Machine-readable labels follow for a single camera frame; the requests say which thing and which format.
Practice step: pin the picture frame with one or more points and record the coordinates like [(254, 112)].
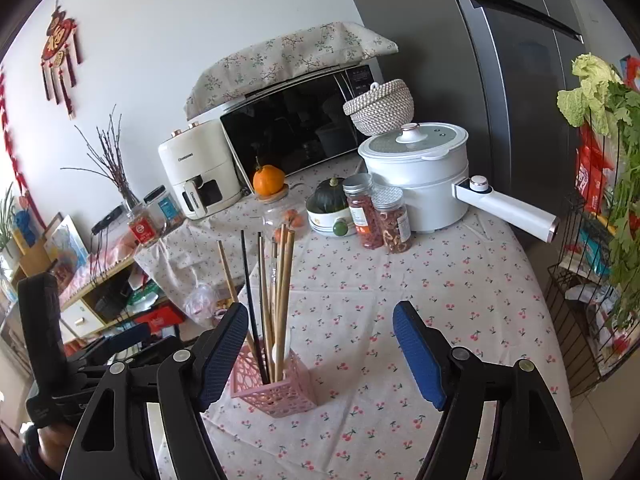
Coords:
[(67, 242)]

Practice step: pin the dried fruit plastic jar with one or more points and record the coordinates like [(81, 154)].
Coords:
[(364, 215), (395, 225)]

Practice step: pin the napa cabbage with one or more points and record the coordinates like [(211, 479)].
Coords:
[(590, 90)]

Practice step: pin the pink perforated utensil holder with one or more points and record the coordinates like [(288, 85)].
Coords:
[(280, 392)]

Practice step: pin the red label jar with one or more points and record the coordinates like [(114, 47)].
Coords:
[(142, 230)]

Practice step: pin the vase of bare branches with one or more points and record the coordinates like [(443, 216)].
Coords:
[(117, 170)]

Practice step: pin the red wall garland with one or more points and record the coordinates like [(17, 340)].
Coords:
[(12, 150)]

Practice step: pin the glass jar with wooden lid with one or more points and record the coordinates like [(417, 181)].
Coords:
[(287, 220)]

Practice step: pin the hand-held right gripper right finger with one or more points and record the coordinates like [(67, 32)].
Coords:
[(420, 360)]

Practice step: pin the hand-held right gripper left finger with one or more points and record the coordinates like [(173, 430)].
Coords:
[(222, 355)]

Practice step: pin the blue label jar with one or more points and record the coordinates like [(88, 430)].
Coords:
[(164, 210)]

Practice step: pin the black chopstick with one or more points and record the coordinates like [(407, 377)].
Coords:
[(262, 300), (248, 285)]

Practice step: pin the floral cloth cover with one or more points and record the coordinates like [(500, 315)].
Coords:
[(280, 55)]

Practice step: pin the green potted plant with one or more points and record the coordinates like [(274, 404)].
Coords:
[(5, 220)]

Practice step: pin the black microwave oven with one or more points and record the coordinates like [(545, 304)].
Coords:
[(290, 130)]

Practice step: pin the white air fryer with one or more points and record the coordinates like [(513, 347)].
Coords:
[(195, 160)]

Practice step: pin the grey refrigerator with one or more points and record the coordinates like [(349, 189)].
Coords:
[(500, 110)]

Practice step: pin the red wall ornament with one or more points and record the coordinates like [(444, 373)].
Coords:
[(56, 42)]

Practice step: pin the white spoon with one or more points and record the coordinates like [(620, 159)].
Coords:
[(280, 351)]

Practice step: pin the white ceramic bowl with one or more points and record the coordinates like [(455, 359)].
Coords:
[(322, 222)]

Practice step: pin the white electric pot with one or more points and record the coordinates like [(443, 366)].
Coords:
[(415, 185)]

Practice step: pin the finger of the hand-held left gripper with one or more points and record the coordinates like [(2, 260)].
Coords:
[(125, 337), (160, 350)]

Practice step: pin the orange fruit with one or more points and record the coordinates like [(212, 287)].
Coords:
[(268, 180)]

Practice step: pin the clear plastic bag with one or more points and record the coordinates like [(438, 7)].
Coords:
[(202, 300)]

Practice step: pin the woven lidded basket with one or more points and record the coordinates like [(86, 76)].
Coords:
[(382, 107)]

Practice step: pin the person's left hand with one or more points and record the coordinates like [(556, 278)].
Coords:
[(50, 447)]

